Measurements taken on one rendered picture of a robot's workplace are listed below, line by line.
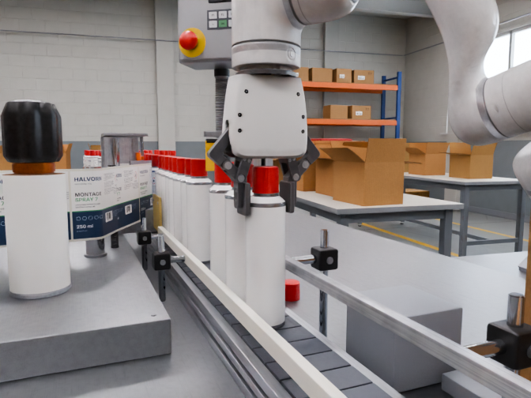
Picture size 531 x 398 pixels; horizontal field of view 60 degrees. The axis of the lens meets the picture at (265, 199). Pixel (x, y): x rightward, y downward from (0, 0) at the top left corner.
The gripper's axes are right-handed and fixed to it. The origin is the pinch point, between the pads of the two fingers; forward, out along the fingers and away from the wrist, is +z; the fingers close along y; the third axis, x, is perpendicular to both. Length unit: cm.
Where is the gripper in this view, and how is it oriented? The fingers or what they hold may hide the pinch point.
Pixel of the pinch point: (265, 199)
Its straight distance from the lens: 57.7
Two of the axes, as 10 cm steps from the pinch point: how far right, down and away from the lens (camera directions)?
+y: -9.2, 0.4, -3.8
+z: 0.0, 9.9, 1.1
